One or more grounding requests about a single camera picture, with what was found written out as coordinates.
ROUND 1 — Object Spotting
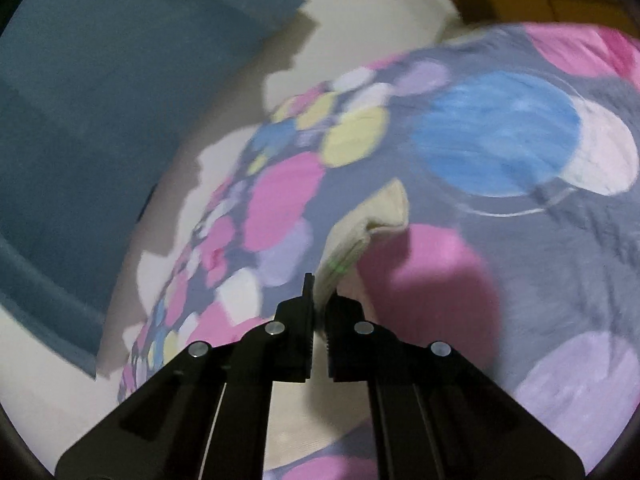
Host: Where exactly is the teal blue curtain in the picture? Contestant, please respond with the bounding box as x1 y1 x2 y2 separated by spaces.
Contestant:
1 0 303 375

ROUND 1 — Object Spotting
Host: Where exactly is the beige knit sweater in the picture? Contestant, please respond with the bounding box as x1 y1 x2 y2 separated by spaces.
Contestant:
313 178 411 311

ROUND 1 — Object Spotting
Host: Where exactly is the colourful dotted grey bedspread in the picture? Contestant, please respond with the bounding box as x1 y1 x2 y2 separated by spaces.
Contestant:
118 24 639 471

